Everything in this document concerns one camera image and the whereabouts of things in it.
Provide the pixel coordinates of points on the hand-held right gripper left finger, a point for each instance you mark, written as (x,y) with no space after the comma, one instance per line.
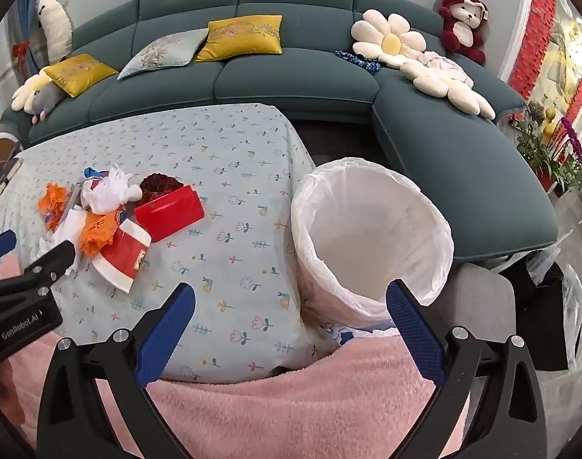
(169,330)

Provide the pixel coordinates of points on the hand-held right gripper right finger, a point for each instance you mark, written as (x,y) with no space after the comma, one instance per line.
(415,334)

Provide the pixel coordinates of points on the trash bin with white liner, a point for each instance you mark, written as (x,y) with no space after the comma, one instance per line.
(367,229)

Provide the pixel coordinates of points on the red and white paper cup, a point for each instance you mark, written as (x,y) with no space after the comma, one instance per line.
(123,256)

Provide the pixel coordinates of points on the grey upholstered stool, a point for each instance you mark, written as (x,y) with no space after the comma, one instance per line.
(482,296)

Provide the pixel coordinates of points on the white crumpled cloth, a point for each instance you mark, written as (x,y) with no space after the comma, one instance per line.
(106,193)

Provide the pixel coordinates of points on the small blue scrap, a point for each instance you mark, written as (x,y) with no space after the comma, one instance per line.
(91,172)

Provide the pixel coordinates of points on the red paper box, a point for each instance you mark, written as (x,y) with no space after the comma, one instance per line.
(169,213)

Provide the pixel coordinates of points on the dark red fabric flower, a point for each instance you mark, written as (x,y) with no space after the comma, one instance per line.
(157,184)

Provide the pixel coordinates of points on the pink fluffy blanket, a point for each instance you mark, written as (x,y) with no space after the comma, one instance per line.
(281,406)

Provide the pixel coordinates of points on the clear plastic bag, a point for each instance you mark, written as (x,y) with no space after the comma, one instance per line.
(570,296)

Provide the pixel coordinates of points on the floral light blue tablecloth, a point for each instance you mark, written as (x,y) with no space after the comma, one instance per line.
(224,177)

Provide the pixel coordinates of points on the small yellow embroidered cushion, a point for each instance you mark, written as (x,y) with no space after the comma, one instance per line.
(78,74)

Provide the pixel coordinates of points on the red curtain tie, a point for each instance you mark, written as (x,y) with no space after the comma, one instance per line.
(21,50)

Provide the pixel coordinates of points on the green potted plant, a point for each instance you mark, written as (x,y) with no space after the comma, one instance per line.
(534,153)

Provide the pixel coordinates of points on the long white animal plush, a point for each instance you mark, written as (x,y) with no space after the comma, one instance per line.
(56,28)

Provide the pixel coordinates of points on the light blue embroidered cushion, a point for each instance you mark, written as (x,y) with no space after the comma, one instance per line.
(161,52)

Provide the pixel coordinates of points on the blue curtain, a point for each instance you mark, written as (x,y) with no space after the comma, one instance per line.
(30,14)

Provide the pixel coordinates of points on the white daisy flower cushion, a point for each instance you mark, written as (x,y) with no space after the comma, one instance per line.
(377,26)
(458,91)

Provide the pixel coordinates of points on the yellow gourd ornament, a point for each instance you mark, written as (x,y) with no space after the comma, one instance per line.
(550,122)

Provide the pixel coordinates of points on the purple orchid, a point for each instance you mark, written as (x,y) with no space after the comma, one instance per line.
(573,136)

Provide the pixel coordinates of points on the pale pink folded cloth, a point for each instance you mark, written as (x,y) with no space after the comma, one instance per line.
(439,60)

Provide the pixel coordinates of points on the teal sectional sofa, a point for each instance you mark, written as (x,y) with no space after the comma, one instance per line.
(295,76)

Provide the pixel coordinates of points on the large yellow embroidered cushion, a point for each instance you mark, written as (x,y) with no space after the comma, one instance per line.
(243,38)

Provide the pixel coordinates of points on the red teddy bear plush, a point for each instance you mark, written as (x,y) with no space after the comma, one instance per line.
(463,33)

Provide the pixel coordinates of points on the red wall decoration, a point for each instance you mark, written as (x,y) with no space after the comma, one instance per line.
(539,33)

